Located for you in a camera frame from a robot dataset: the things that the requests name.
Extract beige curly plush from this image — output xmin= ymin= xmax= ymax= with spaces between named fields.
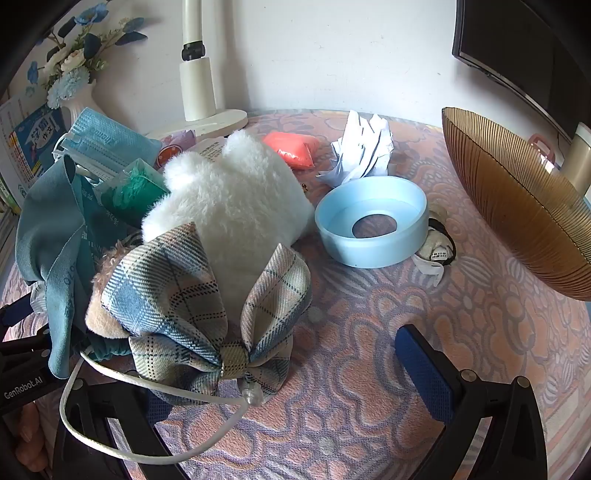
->
xmin=85 ymin=237 xmax=139 ymax=340

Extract black monitor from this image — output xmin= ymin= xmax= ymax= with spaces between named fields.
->
xmin=452 ymin=0 xmax=591 ymax=139

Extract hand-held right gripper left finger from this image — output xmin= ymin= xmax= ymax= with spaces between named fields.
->
xmin=51 ymin=376 xmax=190 ymax=480

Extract orange packet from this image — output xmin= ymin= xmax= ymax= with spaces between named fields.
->
xmin=262 ymin=130 xmax=320 ymax=171

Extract person's left hand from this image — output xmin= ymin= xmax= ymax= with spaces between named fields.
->
xmin=14 ymin=401 xmax=51 ymax=474

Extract blue face mask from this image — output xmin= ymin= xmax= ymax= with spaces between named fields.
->
xmin=52 ymin=107 xmax=162 ymax=185

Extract white ribbed vase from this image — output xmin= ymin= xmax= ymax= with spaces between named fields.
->
xmin=60 ymin=85 xmax=98 ymax=132

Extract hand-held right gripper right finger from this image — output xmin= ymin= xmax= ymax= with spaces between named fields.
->
xmin=394 ymin=324 xmax=548 ymax=480

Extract white desk lamp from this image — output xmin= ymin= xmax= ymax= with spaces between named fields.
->
xmin=145 ymin=0 xmax=250 ymax=141

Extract white printed packet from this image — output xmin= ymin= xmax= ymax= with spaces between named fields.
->
xmin=196 ymin=138 xmax=232 ymax=162

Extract crumpled white paper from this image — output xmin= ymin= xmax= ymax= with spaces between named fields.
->
xmin=316 ymin=110 xmax=395 ymax=188

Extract purple tissue packet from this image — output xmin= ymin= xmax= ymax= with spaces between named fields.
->
xmin=154 ymin=130 xmax=199 ymax=171

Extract pink hair clip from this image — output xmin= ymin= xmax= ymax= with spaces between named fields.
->
xmin=527 ymin=134 xmax=557 ymax=162

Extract white plush toy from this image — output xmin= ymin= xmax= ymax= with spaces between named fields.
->
xmin=141 ymin=129 xmax=315 ymax=361

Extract light blue round container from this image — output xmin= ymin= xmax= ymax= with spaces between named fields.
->
xmin=315 ymin=175 xmax=428 ymax=267

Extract black hair tie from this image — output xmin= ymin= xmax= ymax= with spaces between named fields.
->
xmin=427 ymin=217 xmax=458 ymax=267

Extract teal cloth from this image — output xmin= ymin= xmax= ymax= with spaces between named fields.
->
xmin=15 ymin=154 xmax=139 ymax=379

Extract artificial blue flower bouquet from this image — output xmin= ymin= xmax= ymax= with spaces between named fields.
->
xmin=25 ymin=0 xmax=148 ymax=109

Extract pink floral tablecloth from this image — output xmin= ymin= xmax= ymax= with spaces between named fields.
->
xmin=0 ymin=108 xmax=591 ymax=480

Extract blue cover book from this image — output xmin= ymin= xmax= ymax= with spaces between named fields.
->
xmin=0 ymin=97 xmax=70 ymax=213

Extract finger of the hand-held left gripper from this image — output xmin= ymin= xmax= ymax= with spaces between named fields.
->
xmin=0 ymin=295 xmax=37 ymax=325
xmin=0 ymin=327 xmax=52 ymax=357

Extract beige cylinder bottle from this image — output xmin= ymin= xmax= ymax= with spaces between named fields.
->
xmin=561 ymin=122 xmax=591 ymax=195

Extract brown ribbed glass bowl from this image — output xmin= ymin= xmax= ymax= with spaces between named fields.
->
xmin=441 ymin=107 xmax=591 ymax=302

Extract white cord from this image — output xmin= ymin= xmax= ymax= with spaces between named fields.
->
xmin=59 ymin=346 xmax=259 ymax=467

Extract green yarn in clear bag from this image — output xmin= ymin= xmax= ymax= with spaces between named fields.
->
xmin=99 ymin=158 xmax=169 ymax=227

